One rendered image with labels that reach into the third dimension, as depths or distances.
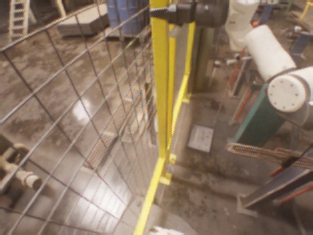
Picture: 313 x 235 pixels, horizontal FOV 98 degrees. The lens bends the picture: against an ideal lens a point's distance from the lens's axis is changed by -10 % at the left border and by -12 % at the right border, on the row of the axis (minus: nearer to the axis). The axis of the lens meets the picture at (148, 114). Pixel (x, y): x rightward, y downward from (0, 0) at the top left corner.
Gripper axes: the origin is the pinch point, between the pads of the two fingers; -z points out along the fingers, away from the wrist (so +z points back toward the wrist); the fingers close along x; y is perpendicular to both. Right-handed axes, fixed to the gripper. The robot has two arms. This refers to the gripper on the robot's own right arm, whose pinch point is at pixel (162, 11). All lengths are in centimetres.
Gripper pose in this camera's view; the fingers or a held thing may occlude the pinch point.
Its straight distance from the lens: 56.3
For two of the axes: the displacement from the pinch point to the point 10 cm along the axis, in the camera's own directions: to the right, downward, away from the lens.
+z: 9.4, 1.8, -2.7
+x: 3.2, -7.1, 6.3
